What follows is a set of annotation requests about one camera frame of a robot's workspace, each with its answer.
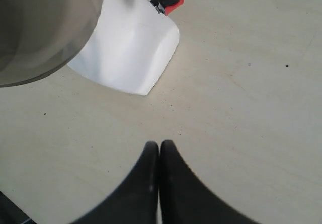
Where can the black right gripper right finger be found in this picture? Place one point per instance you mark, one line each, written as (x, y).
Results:
(183, 196)

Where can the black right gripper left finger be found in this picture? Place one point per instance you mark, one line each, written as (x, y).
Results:
(135, 200)

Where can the black helmet with tinted visor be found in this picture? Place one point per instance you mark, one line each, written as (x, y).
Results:
(39, 37)

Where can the white mannequin head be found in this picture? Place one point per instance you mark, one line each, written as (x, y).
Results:
(131, 45)

